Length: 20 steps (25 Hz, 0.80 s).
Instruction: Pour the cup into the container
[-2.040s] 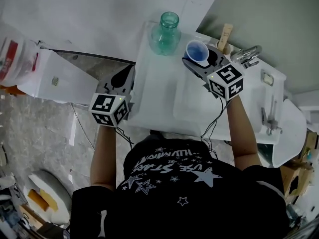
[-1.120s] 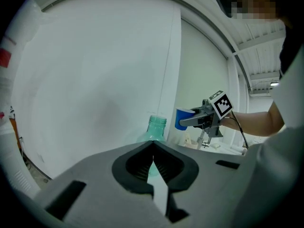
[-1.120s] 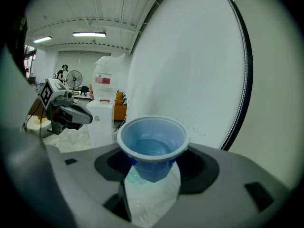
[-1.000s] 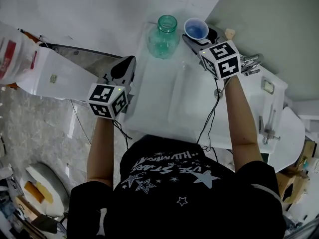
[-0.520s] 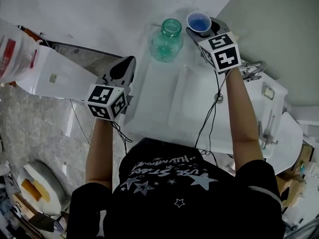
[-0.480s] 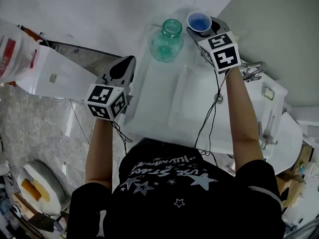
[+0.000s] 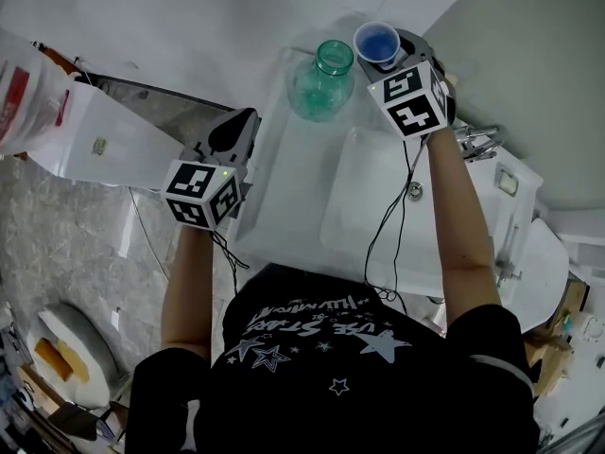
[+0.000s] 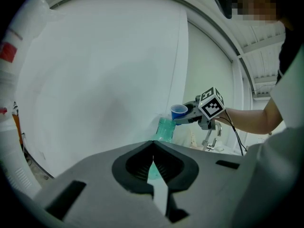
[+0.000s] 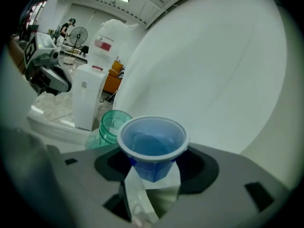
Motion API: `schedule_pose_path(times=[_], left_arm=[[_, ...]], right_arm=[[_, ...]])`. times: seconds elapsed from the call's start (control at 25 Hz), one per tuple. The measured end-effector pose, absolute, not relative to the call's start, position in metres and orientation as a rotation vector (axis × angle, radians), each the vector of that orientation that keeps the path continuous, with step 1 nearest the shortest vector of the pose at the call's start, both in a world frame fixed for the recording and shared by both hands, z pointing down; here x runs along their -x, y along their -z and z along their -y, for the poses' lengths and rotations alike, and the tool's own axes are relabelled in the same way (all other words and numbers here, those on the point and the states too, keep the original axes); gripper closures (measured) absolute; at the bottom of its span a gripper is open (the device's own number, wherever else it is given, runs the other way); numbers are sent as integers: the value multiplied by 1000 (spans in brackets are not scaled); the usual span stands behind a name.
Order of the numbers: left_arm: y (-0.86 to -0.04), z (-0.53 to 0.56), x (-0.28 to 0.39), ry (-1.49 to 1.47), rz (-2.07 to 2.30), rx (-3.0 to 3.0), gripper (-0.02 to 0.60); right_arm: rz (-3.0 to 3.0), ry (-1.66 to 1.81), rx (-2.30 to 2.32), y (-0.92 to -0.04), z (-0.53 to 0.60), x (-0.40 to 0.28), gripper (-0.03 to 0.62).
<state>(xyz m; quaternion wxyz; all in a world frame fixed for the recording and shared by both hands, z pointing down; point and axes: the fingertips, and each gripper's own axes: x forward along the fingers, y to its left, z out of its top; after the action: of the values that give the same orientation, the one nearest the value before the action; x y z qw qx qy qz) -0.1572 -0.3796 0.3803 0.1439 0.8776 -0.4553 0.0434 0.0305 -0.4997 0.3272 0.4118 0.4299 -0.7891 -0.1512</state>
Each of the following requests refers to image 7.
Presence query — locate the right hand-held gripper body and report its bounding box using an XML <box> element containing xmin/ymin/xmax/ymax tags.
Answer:
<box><xmin>367</xmin><ymin>49</ymin><xmax>458</xmax><ymax>142</ymax></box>

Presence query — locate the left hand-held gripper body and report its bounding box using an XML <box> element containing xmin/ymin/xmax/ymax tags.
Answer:
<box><xmin>160</xmin><ymin>151</ymin><xmax>260</xmax><ymax>231</ymax></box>

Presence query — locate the blue plastic cup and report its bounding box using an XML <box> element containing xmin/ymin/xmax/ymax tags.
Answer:
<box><xmin>352</xmin><ymin>20</ymin><xmax>403</xmax><ymax>68</ymax></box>

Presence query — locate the green glass jar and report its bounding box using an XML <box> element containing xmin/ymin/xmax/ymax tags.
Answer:
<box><xmin>285</xmin><ymin>38</ymin><xmax>356</xmax><ymax>124</ymax></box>

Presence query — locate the person's left forearm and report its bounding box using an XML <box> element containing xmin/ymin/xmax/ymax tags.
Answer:
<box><xmin>160</xmin><ymin>224</ymin><xmax>216</xmax><ymax>364</ymax></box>

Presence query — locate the person's right forearm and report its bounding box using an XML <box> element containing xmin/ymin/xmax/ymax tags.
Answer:
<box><xmin>426</xmin><ymin>125</ymin><xmax>503</xmax><ymax>329</ymax></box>

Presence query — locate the white sink vanity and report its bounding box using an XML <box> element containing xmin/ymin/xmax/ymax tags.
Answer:
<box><xmin>233</xmin><ymin>11</ymin><xmax>571</xmax><ymax>336</ymax></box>

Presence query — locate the chrome faucet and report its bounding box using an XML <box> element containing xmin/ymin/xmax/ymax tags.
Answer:
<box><xmin>455</xmin><ymin>124</ymin><xmax>503</xmax><ymax>161</ymax></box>

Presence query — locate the soap dish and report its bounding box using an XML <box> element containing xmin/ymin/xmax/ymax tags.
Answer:
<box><xmin>493</xmin><ymin>163</ymin><xmax>520</xmax><ymax>196</ymax></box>

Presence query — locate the yellow cushion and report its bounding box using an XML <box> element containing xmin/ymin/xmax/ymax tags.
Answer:
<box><xmin>56</xmin><ymin>340</ymin><xmax>92</xmax><ymax>385</ymax></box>

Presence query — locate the orange cushion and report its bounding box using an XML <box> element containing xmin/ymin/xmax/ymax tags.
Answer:
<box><xmin>34</xmin><ymin>338</ymin><xmax>75</xmax><ymax>383</ymax></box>

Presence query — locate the person's black star-print t-shirt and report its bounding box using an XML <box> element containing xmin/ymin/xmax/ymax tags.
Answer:
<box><xmin>124</xmin><ymin>261</ymin><xmax>541</xmax><ymax>454</ymax></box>

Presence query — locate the cardboard box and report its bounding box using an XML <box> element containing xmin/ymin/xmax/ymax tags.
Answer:
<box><xmin>524</xmin><ymin>278</ymin><xmax>590</xmax><ymax>397</ymax></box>

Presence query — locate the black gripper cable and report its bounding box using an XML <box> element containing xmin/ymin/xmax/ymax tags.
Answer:
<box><xmin>363</xmin><ymin>137</ymin><xmax>427</xmax><ymax>317</ymax></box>

